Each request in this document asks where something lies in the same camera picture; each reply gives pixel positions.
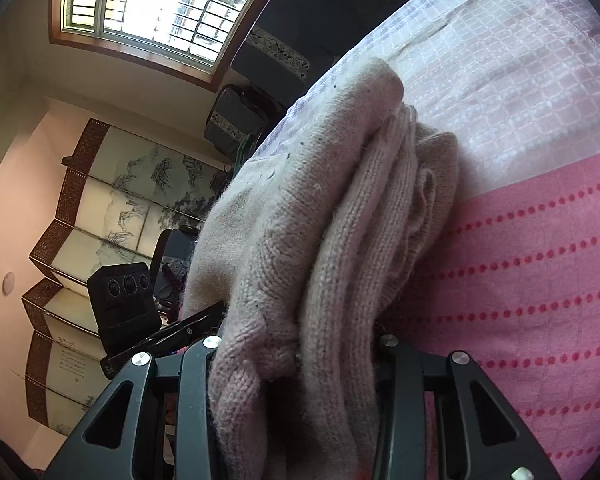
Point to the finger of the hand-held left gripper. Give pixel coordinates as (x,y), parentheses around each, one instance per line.
(180,332)

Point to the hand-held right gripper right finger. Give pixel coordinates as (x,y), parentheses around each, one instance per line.
(395,375)

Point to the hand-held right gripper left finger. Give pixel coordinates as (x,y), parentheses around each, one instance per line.
(195,375)

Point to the beige knit sweater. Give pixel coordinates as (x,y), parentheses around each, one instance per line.
(290,240)

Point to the black chair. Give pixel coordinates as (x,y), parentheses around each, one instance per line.
(177,255)

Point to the painted folding screen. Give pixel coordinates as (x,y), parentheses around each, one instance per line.
(125,195)

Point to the pink checked blanket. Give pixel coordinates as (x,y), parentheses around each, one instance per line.
(520,210)

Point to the dark patterned cushion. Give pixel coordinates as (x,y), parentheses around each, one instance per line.
(235,115)

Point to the barred window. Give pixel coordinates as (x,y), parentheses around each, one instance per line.
(155,5)

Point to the dark headboard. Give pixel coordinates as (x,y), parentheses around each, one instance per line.
(320,15)

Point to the round white wall fixture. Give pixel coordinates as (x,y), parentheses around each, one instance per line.
(9,282)

